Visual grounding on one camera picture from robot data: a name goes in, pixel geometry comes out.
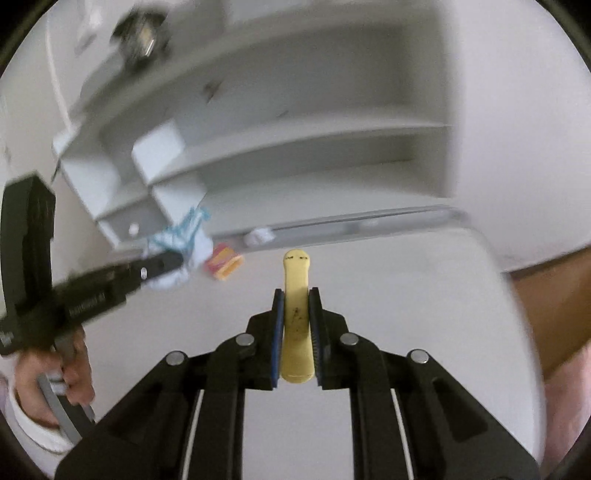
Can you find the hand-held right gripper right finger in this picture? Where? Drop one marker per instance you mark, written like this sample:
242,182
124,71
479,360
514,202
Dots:
316,341

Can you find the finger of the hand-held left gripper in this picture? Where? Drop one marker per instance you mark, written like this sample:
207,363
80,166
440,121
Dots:
157,267

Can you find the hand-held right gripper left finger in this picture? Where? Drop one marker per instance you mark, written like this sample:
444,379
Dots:
277,341

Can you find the large white blue wrapper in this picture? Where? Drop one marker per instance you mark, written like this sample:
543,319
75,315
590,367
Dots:
198,249

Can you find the yellow banana-shaped item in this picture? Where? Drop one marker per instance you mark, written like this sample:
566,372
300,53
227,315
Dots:
295,277

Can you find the person's left hand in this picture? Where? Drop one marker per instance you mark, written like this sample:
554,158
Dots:
78,378

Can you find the small red yellow box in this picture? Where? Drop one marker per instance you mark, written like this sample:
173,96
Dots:
222,261

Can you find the white crumpled tissue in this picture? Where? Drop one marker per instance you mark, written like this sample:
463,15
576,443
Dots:
259,236

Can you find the white shelf unit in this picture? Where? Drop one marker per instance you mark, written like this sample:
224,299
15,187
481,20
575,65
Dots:
300,138

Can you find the black round device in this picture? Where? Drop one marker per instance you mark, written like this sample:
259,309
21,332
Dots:
141,37

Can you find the person's pink clothing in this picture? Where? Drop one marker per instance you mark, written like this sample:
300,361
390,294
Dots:
568,406

